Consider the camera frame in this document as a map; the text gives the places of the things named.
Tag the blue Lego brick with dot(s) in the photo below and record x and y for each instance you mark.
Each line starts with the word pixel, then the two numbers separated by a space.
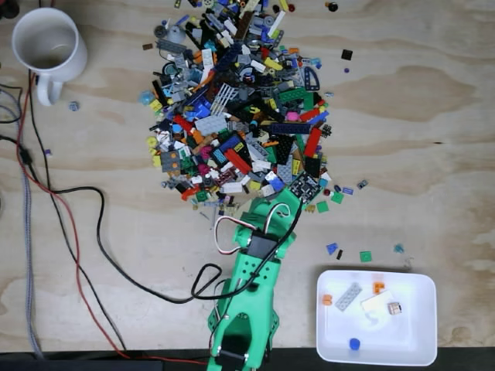
pixel 277 185

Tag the yellow Lego brick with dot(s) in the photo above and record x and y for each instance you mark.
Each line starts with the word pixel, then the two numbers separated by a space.
pixel 255 185
pixel 273 63

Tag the white Lego brick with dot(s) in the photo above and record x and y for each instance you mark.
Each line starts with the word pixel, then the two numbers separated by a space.
pixel 232 187

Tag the grey Lego wedge plate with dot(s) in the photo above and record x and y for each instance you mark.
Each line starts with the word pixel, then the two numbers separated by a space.
pixel 286 173

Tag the yellow Lego brick underside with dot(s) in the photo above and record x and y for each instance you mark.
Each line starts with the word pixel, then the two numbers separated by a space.
pixel 296 166

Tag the green smooth Lego tile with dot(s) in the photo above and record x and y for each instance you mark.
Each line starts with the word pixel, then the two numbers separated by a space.
pixel 322 207

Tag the red Lego brick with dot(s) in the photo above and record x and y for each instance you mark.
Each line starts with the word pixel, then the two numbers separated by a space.
pixel 237 160

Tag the teal Lego brick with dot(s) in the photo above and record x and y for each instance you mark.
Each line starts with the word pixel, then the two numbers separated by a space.
pixel 323 183

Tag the black Lego wedge plate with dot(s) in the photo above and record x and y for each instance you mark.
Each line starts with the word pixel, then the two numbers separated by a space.
pixel 286 148

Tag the white Lego cone slope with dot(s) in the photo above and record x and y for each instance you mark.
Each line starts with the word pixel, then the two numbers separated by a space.
pixel 326 177

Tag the green Lego tile with stud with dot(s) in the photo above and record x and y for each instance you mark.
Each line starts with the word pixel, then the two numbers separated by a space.
pixel 337 198

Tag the teal printed Lego tile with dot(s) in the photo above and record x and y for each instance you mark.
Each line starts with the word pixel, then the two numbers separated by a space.
pixel 219 156

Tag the small blue Lego slope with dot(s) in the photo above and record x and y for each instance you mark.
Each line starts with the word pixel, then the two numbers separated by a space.
pixel 332 249

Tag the black and yellow Lego tile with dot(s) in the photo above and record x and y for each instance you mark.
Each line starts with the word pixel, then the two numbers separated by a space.
pixel 236 143

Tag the red-orange Lego arch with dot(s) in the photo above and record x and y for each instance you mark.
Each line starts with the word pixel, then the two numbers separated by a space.
pixel 188 192

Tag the blue Lego grille tile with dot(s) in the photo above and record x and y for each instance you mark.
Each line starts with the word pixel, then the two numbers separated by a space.
pixel 347 190

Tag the long red Lego plate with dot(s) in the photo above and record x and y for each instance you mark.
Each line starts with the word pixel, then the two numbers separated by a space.
pixel 313 142

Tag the long dark blue Lego plate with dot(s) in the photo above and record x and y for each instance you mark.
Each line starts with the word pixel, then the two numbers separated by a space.
pixel 290 128

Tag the small blue-grey Lego piece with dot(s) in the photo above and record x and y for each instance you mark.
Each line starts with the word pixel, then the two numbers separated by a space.
pixel 362 184

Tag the magenta Lego piece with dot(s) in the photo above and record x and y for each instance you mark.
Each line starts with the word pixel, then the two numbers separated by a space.
pixel 292 116

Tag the small orange Lego piece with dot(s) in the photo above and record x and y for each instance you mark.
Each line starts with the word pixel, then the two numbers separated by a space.
pixel 327 300

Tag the green square Lego tile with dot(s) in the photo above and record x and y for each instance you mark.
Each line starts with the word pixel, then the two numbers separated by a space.
pixel 366 257

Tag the light grey Lego plate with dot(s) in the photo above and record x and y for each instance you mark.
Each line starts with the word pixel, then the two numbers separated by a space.
pixel 349 297

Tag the green Lego plate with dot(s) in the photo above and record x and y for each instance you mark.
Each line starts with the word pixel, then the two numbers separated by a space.
pixel 295 96

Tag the white Lego grille fence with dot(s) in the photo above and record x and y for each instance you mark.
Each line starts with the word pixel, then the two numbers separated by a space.
pixel 223 98

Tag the transparent teal Lego piece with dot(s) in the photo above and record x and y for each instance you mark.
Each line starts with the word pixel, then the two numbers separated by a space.
pixel 398 248

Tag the white flat Lego tile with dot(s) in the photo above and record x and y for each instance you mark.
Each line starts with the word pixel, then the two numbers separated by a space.
pixel 377 303

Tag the blue round Lego piece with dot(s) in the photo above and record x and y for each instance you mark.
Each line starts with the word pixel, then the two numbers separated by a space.
pixel 355 344

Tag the tan printed Lego piece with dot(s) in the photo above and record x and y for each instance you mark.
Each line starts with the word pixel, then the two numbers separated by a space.
pixel 394 308

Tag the black square Lego plate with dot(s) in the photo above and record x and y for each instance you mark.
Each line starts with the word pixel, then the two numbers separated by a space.
pixel 347 54

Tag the long white Lego plate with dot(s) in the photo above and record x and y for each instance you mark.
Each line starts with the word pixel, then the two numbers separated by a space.
pixel 276 24

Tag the white plastic bin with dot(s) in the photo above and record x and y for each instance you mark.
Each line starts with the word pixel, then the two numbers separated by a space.
pixel 417 340

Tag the grey Lego cone dish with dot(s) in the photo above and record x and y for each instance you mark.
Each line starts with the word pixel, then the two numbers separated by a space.
pixel 177 35

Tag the small brown Lego tile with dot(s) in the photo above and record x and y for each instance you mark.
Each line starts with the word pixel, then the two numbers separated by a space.
pixel 147 46

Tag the black round Lego piece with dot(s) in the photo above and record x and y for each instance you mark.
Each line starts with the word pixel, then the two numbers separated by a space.
pixel 331 6

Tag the light blue round Lego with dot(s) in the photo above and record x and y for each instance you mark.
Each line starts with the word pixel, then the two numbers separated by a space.
pixel 74 106

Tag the white two-by-two plate underside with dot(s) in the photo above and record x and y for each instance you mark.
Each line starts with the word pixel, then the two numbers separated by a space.
pixel 267 190

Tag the light grey two-by-four plate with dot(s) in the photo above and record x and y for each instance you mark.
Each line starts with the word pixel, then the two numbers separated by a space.
pixel 210 124

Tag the grey plate with orange studs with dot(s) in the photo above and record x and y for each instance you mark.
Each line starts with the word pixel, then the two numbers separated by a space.
pixel 170 161

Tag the white ceramic mug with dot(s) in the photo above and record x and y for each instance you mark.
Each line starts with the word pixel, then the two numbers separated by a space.
pixel 77 50

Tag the black camera circuit board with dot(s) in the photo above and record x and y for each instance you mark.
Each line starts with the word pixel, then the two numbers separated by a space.
pixel 305 187

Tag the orange Lego bracket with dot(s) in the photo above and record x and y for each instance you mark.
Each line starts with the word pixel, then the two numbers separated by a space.
pixel 377 287

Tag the blue triangular Technic frame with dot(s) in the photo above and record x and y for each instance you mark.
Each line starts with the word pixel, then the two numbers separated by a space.
pixel 305 79

